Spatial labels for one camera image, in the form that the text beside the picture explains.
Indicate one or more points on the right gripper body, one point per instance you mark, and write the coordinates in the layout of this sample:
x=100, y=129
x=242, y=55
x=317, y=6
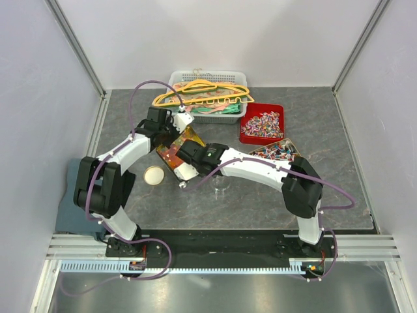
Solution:
x=207, y=147

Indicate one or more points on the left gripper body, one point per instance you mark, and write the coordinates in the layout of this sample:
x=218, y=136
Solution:
x=169, y=134

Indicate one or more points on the gold gummy candy tin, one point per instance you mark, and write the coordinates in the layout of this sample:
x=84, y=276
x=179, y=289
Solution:
x=168, y=155

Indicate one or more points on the gold lollipop tin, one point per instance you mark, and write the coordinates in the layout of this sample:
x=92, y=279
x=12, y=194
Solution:
x=281, y=150

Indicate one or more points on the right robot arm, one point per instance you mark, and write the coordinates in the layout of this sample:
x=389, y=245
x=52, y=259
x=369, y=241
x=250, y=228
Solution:
x=297, y=181

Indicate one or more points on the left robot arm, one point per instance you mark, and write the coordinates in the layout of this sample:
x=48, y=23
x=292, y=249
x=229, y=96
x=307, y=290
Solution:
x=104, y=183

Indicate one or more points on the clear glass bowl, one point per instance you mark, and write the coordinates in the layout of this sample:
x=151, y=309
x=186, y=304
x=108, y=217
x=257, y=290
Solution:
x=220, y=184

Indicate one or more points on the white round lid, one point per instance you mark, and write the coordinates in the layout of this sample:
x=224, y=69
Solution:
x=153, y=175

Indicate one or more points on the green cloth in basket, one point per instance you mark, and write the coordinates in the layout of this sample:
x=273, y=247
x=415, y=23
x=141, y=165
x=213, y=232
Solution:
x=215, y=108

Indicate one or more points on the yellow clothes hanger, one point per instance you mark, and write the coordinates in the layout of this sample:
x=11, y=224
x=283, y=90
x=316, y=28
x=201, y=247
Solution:
x=197, y=86

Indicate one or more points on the grey plastic basket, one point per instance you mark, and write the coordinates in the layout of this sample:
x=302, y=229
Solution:
x=214, y=76

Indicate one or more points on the pink clothes hanger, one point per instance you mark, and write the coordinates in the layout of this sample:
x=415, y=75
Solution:
x=209, y=98

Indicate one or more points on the red candy tray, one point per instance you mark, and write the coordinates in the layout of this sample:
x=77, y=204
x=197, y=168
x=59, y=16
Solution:
x=262, y=124

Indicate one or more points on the blue folded cloth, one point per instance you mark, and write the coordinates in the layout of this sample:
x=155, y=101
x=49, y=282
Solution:
x=71, y=218

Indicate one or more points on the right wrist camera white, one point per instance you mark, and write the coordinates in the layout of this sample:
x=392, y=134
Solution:
x=185, y=172

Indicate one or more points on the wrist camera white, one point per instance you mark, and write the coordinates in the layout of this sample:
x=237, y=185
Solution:
x=182, y=119
x=185, y=172

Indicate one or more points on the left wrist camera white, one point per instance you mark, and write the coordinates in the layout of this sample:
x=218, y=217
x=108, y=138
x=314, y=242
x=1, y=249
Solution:
x=182, y=119

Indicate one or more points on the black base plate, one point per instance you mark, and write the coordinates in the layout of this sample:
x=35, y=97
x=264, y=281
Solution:
x=225, y=248

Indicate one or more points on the grey cable duct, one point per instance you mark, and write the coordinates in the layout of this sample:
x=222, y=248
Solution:
x=134, y=267

